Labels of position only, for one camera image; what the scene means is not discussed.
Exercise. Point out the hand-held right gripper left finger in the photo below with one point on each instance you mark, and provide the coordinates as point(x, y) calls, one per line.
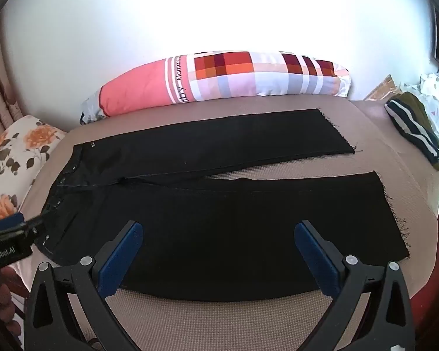
point(120, 259)

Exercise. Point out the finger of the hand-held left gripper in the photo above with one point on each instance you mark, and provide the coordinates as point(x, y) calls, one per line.
point(9, 223)

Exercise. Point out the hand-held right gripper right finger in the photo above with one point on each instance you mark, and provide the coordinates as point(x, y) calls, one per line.
point(316, 259)

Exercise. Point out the black pants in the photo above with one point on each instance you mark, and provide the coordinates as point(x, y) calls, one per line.
point(223, 226)

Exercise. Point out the white floral pillow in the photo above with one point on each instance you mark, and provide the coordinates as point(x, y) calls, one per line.
point(18, 153)

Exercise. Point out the olive striped garment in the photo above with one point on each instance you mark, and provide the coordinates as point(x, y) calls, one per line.
point(413, 128)

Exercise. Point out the brown patterned mat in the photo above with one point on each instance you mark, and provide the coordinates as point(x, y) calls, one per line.
point(382, 89)

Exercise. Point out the pink checked long pillow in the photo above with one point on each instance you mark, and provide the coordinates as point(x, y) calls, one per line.
point(219, 76)

